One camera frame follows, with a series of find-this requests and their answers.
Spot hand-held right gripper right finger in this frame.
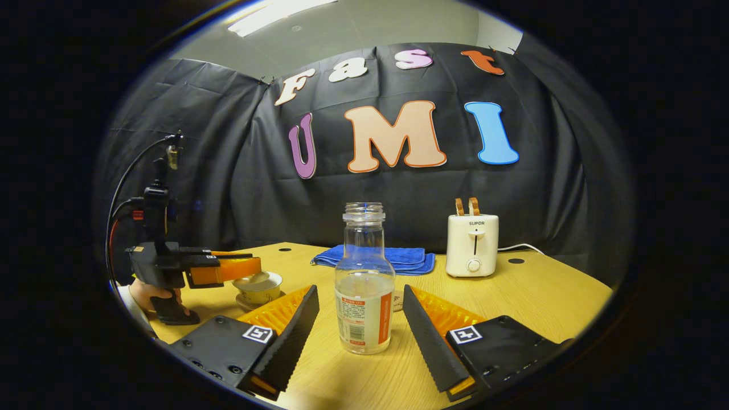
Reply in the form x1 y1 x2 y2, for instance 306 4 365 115
402 284 575 403

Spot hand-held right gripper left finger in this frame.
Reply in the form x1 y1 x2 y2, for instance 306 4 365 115
168 284 321 401

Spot cream ceramic teacup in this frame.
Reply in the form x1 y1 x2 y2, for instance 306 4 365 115
235 272 284 305

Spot clear water bottle orange label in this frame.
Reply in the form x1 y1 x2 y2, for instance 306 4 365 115
334 202 396 355

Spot black backdrop cloth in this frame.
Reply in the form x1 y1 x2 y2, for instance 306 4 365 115
94 33 635 290

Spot folded blue cloth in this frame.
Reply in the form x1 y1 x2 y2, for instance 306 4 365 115
310 245 436 277

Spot white toaster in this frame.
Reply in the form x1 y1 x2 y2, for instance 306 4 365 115
445 214 499 278

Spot red gripper cable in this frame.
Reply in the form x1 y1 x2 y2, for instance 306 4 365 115
108 212 144 274

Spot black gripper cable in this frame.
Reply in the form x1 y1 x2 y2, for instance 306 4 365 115
105 132 184 285

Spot white power cable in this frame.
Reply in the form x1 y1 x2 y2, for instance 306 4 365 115
497 243 546 256

